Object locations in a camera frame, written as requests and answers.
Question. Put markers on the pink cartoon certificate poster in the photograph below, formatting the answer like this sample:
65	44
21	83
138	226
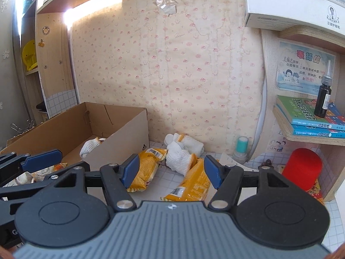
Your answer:
276	145

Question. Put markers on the blue spine book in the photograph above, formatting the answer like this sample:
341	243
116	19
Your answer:
310	132
299	110

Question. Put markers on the yellow snack packet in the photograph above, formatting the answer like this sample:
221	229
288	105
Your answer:
147	167
192	183

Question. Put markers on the light wooden shelf unit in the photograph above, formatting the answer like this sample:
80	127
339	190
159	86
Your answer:
334	167

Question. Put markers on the dark dropper bottle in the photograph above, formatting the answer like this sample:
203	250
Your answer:
322	99

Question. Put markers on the white cardboard carton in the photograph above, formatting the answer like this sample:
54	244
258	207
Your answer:
291	8

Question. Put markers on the brown cardboard box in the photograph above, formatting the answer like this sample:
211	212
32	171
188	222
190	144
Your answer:
118	129

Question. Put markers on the yellow plastic object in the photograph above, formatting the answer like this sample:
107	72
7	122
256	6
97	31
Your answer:
29	55

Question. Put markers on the colourful children's book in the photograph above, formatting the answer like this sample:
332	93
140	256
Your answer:
315	191

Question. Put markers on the clear tape scrap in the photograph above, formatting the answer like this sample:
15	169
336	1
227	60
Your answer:
165	5

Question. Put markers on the white paper sheet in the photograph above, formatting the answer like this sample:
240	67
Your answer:
229	160

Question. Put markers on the blue cartoon certificate poster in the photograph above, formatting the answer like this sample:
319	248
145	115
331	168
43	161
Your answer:
299	64

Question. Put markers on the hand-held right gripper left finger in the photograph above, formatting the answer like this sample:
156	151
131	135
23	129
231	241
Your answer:
130	170

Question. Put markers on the white lace curtain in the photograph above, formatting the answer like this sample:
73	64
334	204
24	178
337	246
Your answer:
10	59

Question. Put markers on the wooden side panel with stickers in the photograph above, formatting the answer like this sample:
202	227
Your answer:
54	64

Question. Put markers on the red cylindrical speaker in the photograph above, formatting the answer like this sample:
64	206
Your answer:
303	167

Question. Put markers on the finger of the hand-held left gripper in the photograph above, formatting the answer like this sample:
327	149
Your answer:
27	187
43	158

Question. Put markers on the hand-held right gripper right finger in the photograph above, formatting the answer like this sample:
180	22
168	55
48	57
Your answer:
211	173

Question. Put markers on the white grid desktop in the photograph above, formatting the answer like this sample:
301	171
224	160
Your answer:
172	179

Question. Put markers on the teal capped small bottle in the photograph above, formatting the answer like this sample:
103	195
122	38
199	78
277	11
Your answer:
241	148

